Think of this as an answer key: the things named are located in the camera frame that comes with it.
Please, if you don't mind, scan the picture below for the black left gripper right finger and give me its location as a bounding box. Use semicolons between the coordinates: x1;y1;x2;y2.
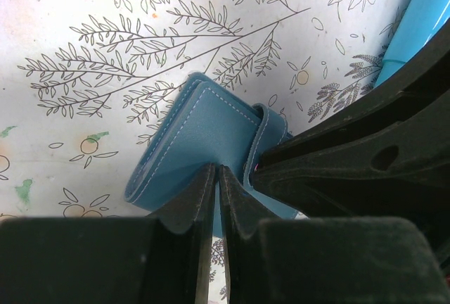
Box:
219;166;449;303

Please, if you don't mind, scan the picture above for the floral patterned table mat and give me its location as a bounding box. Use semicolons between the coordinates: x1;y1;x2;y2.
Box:
1;0;449;303

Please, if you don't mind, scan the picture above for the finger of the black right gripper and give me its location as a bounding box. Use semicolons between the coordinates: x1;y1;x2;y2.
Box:
251;163;449;248
259;27;449;167

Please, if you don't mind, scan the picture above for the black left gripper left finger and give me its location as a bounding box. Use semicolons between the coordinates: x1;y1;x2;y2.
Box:
1;164;215;303

